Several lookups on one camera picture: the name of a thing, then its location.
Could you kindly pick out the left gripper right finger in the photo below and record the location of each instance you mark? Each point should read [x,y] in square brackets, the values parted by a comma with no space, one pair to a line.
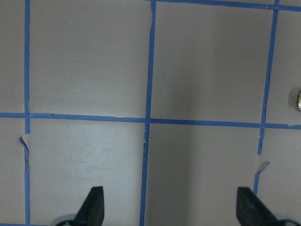
[250,211]

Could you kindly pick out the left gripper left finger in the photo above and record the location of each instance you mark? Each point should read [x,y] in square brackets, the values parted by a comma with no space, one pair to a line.
[91,212]

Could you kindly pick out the yellow toy beetle car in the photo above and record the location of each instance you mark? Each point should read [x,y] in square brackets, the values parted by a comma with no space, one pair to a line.
[299,101]

